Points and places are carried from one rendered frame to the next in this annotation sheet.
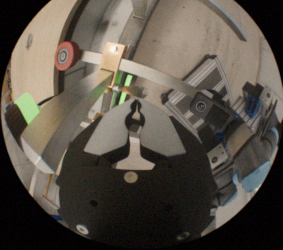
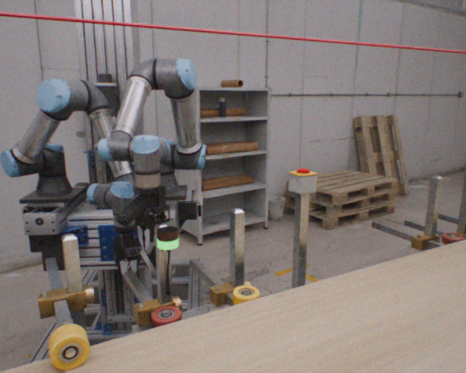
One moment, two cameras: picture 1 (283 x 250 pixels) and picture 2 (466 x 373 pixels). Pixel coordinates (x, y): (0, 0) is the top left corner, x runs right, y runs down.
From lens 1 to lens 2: 120 cm
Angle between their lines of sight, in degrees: 55
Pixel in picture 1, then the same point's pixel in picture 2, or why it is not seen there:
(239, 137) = not seen: hidden behind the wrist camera
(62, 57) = (166, 311)
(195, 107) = (135, 252)
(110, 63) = (152, 303)
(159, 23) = not seen: outside the picture
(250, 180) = (127, 194)
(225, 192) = (163, 163)
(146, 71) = (143, 293)
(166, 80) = (138, 286)
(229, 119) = (123, 235)
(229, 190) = not seen: hidden behind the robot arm
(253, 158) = (122, 204)
